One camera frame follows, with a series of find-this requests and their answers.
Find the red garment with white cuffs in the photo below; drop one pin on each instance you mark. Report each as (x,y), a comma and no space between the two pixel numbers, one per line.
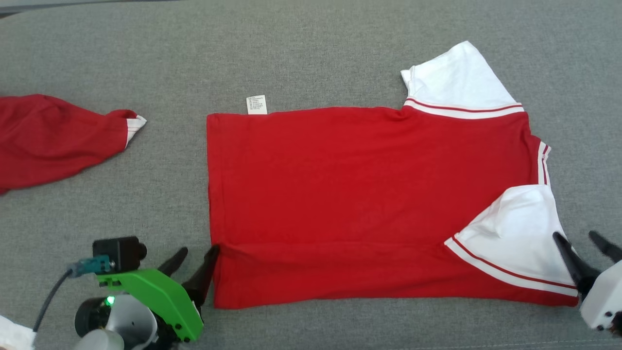
(48,141)

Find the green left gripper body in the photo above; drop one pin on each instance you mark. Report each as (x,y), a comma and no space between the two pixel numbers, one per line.
(160,296)

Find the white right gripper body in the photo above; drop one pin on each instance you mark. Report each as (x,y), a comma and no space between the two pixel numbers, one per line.
(605,301)

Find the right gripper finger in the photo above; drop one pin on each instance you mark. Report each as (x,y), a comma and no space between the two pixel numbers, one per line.
(610,248)
(576,267)

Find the red Bulls shirt white sleeves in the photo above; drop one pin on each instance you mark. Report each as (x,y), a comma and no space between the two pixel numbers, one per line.
(340,194)

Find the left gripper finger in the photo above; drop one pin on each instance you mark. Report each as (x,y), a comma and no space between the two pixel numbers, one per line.
(172,263)
(201,282)

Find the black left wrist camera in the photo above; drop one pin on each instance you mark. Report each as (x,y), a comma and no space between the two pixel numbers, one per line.
(116,253)

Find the teal left camera connector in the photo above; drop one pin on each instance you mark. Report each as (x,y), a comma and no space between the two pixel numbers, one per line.
(90,266)

